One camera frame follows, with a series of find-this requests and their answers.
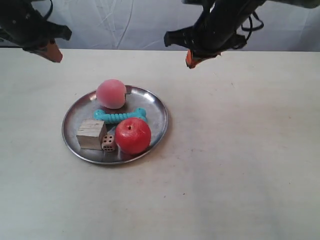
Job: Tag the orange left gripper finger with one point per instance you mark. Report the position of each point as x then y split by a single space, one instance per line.
49 51

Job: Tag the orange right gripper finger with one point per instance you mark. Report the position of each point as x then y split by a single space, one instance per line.
193 58

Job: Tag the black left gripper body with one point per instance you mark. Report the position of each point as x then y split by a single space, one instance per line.
24 26

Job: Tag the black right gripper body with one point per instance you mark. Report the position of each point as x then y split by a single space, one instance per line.
222 25

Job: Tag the round silver metal plate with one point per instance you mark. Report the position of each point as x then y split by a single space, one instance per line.
156 114

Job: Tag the grey backdrop cloth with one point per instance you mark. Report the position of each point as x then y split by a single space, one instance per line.
141 24

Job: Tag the pink toy peach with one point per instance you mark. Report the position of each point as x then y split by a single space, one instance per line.
111 94

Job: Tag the turquoise rubber bone toy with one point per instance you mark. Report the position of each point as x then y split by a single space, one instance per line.
116 118

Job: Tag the light wooden cube block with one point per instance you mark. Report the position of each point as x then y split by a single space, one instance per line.
90 134

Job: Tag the red toy apple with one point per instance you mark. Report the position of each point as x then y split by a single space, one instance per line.
133 135

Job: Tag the small wooden die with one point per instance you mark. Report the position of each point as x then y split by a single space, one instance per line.
108 143

